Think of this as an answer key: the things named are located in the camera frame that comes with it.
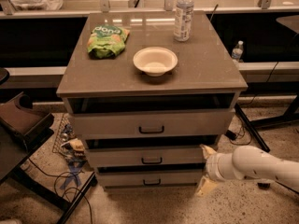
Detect grey drawer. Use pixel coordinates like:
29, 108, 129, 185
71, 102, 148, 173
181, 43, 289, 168
96, 169, 202, 188
69, 109, 235, 140
85, 145, 206, 167

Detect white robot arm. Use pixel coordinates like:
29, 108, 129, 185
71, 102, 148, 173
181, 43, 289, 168
197, 145, 299, 197

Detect grey drawer cabinet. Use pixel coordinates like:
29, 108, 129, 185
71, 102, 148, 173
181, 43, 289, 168
57, 11, 247, 190

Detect black chair caster leg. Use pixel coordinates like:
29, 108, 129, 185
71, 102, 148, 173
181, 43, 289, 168
258, 182, 271, 190

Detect white paper bowl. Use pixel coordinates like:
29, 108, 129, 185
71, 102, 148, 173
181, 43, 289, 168
133, 47, 178, 77

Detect small water bottle behind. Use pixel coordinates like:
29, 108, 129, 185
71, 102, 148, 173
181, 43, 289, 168
232, 40, 244, 63

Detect clear water bottle on cabinet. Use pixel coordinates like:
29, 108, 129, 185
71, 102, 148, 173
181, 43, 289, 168
174, 0, 194, 42

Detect green chip bag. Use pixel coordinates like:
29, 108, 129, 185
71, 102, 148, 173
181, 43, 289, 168
87, 24, 130, 59

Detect dark brown side stand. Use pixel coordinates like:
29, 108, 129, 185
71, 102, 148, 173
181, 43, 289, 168
0, 92, 54, 183

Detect black desk leg frame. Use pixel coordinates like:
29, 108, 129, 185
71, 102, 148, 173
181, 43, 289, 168
235, 95, 299, 152

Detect wire basket with clutter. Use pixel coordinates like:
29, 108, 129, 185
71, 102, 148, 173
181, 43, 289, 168
52, 114, 86, 161

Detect black floor cable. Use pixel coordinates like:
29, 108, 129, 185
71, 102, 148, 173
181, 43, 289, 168
27, 157, 94, 224

